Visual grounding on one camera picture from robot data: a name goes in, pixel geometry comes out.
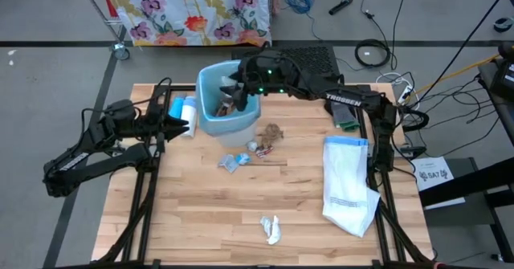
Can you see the metal rolling rack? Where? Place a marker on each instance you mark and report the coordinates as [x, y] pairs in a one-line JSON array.
[[120, 53]]

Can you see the small white paper ball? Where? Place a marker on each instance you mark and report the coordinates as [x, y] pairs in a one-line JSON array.
[[251, 145]]

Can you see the white bag with blue hem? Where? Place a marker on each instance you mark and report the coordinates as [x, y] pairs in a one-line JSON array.
[[345, 180]]

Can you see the grey foil wrapper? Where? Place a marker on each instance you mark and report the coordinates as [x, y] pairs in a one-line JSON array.
[[229, 163]]

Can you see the blue trash bag roll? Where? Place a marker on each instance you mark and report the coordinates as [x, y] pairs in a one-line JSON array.
[[176, 108]]

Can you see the round black grey disc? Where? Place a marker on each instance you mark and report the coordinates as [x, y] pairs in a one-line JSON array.
[[503, 23]]

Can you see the black perforated floor mat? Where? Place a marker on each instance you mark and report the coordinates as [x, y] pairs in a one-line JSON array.
[[321, 58]]

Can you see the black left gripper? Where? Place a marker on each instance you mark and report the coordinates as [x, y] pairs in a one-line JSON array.
[[150, 122]]

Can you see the grey green glove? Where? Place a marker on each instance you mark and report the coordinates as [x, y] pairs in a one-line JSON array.
[[345, 118]]

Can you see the blue white wrapper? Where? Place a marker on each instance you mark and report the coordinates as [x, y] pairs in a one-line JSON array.
[[243, 159]]

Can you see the white printed paper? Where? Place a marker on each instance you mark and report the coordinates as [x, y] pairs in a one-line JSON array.
[[272, 231]]

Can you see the brown paper ball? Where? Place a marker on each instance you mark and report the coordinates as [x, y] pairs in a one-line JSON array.
[[271, 134]]

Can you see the black power strip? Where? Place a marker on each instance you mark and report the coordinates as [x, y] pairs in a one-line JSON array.
[[340, 6]]

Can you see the light blue trash bag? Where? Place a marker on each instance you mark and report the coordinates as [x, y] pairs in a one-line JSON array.
[[209, 112]]

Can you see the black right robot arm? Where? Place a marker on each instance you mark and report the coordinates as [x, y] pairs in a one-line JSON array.
[[353, 99]]

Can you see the white printed paper sign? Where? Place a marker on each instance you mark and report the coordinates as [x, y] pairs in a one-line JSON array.
[[431, 172]]

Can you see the black metal stand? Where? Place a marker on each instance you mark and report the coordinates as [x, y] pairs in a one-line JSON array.
[[462, 190]]

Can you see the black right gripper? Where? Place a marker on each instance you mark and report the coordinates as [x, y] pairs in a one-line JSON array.
[[265, 76]]

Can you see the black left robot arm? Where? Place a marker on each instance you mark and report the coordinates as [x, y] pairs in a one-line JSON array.
[[76, 164]]

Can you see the floral print curtain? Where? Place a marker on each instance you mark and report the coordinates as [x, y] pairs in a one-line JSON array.
[[188, 12]]

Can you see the black metal table frame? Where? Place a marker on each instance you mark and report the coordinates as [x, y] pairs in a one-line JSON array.
[[146, 205]]

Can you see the white power strip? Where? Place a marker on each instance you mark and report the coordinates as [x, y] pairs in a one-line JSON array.
[[405, 94]]

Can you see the black device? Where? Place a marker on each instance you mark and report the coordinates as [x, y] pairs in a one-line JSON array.
[[504, 76]]

